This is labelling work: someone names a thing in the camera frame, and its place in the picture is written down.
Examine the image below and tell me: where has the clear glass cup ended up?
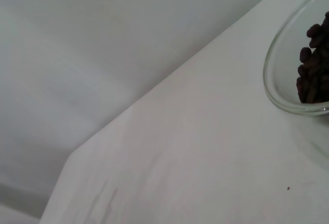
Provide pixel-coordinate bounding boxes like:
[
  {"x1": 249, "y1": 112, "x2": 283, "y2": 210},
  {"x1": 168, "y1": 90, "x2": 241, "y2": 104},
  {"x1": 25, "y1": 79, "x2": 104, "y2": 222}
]
[{"x1": 263, "y1": 0, "x2": 329, "y2": 118}]

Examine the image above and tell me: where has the coffee bean heap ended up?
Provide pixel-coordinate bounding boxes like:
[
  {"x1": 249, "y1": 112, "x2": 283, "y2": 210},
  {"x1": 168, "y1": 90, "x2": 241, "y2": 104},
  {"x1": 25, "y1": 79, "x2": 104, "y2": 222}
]
[{"x1": 295, "y1": 12, "x2": 329, "y2": 104}]

